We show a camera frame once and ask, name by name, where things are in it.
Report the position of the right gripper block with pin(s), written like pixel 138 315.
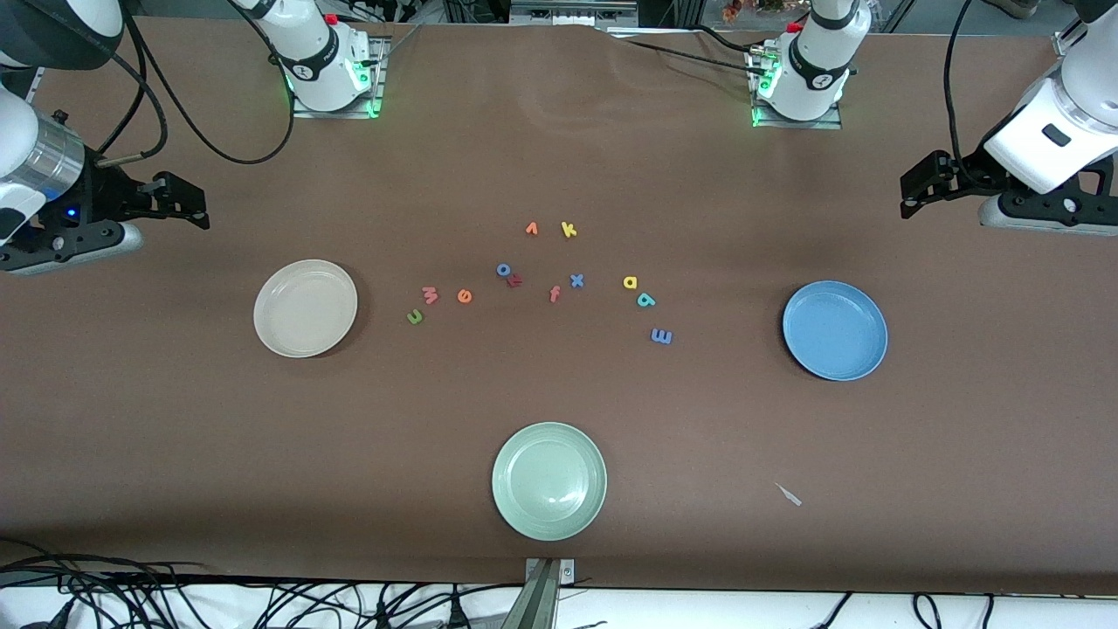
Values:
pixel 98 194

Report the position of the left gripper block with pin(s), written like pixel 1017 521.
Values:
pixel 968 173

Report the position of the blue foam letter m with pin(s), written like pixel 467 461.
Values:
pixel 662 336

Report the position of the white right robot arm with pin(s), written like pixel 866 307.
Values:
pixel 323 61

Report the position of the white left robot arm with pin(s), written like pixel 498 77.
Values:
pixel 817 61

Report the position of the beige brown plate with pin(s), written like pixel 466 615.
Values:
pixel 306 307

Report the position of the blue plate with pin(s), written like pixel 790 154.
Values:
pixel 834 332

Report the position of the dried orange flowers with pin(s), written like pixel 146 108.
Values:
pixel 732 10

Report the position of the brown table cover sheet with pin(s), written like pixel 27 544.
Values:
pixel 699 419

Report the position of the small grey paper scrap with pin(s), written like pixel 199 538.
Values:
pixel 789 495

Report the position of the pale green plate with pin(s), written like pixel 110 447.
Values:
pixel 548 480

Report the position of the metal clamp plate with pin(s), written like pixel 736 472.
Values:
pixel 568 572

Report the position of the grey metal pole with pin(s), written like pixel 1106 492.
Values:
pixel 534 607

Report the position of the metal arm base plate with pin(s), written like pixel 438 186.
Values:
pixel 332 114
pixel 799 125

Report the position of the aluminium table edge rail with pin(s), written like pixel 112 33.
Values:
pixel 35 83

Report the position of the metal corner bracket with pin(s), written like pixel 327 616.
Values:
pixel 1064 42

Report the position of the aluminium frame piece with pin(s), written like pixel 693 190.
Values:
pixel 568 13

